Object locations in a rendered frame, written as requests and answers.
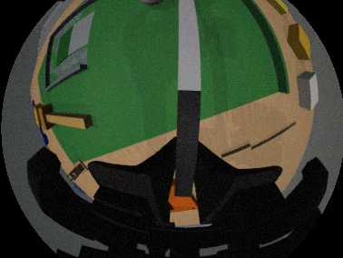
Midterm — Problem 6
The green putting mat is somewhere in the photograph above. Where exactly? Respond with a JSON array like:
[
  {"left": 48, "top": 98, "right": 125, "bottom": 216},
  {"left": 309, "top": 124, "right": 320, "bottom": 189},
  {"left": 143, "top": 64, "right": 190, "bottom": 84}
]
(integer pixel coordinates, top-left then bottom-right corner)
[{"left": 37, "top": 0, "right": 279, "bottom": 165}]

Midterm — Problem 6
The wooden mallet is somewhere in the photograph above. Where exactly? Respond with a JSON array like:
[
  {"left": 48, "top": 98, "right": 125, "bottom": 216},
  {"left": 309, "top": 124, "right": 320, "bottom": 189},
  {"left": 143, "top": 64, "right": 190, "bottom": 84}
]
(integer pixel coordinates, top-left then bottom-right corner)
[{"left": 39, "top": 104, "right": 93, "bottom": 130}]

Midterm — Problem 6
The white golf ball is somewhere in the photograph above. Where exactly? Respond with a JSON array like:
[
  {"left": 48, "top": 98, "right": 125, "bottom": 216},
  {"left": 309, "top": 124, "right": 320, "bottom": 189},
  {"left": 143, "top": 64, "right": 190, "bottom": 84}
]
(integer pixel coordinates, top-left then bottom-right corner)
[{"left": 142, "top": 0, "right": 164, "bottom": 5}]

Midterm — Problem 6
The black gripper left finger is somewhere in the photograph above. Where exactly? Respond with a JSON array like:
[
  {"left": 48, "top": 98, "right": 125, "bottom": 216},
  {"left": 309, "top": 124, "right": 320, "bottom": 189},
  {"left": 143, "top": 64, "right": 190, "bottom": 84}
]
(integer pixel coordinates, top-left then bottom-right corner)
[{"left": 87, "top": 136, "right": 176, "bottom": 223}]

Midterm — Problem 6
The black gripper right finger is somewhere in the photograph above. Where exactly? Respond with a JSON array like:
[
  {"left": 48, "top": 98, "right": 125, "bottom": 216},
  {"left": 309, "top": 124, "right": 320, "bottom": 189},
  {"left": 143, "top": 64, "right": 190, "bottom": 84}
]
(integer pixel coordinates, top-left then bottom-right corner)
[{"left": 194, "top": 141, "right": 282, "bottom": 224}]

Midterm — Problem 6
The blue putter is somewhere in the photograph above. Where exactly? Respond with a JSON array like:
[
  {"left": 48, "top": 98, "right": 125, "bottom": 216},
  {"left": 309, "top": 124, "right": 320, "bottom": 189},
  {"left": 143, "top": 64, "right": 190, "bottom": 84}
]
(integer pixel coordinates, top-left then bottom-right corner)
[{"left": 32, "top": 100, "right": 48, "bottom": 144}]

